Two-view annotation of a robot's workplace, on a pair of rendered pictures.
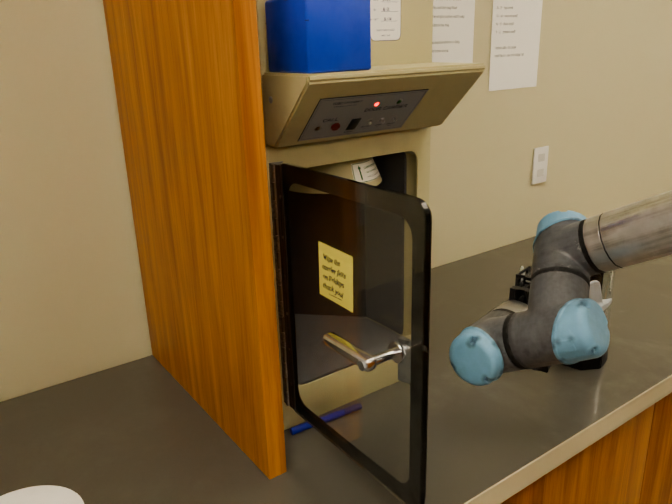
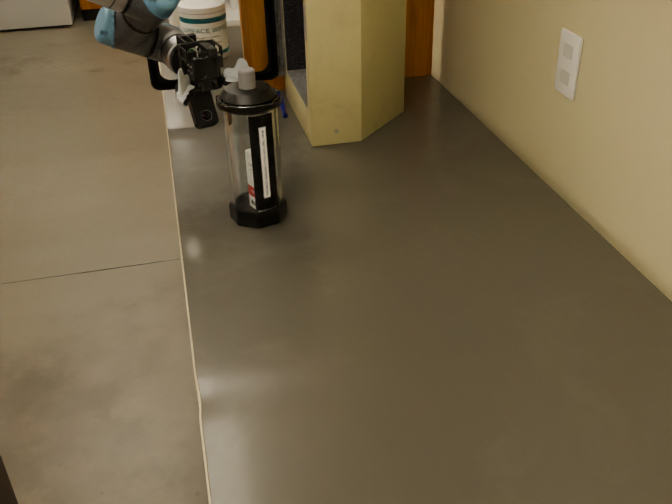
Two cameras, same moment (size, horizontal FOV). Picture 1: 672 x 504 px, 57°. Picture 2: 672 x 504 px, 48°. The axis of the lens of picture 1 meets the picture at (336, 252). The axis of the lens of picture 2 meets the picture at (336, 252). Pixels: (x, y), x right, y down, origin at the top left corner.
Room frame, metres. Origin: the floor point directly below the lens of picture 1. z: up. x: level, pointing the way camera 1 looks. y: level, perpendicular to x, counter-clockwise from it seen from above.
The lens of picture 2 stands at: (1.67, -1.52, 1.60)
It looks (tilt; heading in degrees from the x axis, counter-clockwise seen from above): 32 degrees down; 113
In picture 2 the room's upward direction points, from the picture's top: 2 degrees counter-clockwise
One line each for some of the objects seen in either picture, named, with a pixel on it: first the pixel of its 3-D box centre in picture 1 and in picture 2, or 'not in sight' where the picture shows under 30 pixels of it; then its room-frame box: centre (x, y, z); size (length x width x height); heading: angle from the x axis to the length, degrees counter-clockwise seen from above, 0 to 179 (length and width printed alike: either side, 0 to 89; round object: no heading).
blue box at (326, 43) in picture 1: (318, 35); not in sight; (0.86, 0.01, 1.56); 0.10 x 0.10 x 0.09; 35
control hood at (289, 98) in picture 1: (379, 103); not in sight; (0.92, -0.07, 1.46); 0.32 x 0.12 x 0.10; 125
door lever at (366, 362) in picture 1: (360, 347); not in sight; (0.66, -0.03, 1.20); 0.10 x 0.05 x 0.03; 35
